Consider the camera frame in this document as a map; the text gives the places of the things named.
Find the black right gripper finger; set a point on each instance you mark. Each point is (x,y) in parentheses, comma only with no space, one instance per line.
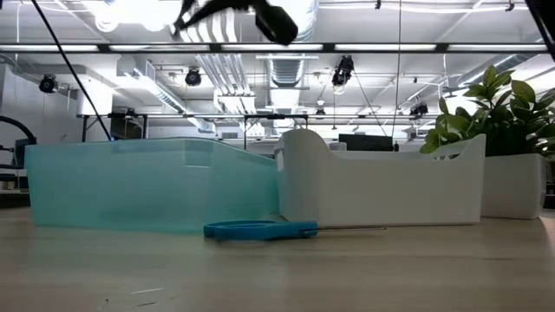
(279,26)

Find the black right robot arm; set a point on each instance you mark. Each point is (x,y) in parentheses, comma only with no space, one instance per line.
(547,21)

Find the black ceiling spotlight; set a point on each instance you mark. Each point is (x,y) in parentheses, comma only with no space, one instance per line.
(418,110)
(47,84)
(193,78)
(342,71)

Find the black computer monitor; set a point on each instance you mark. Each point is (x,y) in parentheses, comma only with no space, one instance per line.
(364,143)

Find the white plastic bin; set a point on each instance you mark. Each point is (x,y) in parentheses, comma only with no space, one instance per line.
(381,190)

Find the teal translucent plastic bin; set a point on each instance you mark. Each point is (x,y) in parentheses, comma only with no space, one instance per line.
(130,186)

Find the artificial green plant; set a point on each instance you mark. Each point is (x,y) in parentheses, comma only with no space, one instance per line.
(511,186)

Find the small dark monitor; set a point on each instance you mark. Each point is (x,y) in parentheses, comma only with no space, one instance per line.
(26,154)

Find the silver ventilation duct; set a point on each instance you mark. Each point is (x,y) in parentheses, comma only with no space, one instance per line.
(286,71)

